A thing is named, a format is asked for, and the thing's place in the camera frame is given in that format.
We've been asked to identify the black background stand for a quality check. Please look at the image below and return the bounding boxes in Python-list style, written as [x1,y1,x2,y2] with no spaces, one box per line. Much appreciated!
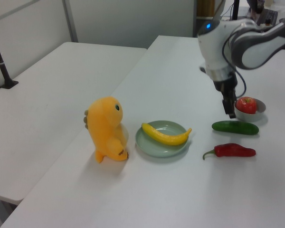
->
[232,0,241,21]

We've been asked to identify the orange plush toy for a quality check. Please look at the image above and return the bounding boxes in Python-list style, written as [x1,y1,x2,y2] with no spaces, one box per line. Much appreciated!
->
[82,95,130,164]

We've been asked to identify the wooden panel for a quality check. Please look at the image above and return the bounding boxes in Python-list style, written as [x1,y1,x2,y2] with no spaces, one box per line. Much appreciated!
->
[196,0,216,18]

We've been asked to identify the grey partition post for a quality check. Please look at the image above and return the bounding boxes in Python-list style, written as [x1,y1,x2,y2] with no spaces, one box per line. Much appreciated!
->
[61,0,78,44]

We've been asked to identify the yellow banana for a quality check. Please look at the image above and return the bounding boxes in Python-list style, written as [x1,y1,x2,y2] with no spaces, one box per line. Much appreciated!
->
[141,122,193,146]

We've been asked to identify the black camera pole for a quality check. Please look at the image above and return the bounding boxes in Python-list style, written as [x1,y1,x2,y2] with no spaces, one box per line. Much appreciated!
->
[0,24,19,89]

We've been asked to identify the background desk equipment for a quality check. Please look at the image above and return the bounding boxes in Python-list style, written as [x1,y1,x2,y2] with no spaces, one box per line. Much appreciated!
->
[246,0,279,26]

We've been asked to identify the pale green plate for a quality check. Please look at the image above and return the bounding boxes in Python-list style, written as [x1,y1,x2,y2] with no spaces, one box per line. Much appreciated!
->
[135,119,191,158]

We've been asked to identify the red chili pepper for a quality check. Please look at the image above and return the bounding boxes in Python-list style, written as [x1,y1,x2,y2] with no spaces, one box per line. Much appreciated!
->
[202,142,257,161]

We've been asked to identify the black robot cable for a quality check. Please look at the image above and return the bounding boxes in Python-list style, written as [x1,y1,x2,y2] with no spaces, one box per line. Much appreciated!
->
[221,30,247,98]

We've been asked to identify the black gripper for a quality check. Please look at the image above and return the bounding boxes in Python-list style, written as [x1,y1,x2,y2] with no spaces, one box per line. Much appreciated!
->
[213,76,238,119]

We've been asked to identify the red apple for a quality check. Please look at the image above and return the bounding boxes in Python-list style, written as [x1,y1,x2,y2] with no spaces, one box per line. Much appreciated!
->
[235,96,258,115]

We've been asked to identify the green cucumber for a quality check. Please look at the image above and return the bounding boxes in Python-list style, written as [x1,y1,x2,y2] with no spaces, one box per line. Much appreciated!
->
[211,120,260,136]

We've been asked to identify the metal bowl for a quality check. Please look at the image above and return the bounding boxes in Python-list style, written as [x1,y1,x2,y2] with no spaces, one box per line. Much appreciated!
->
[234,98,267,123]

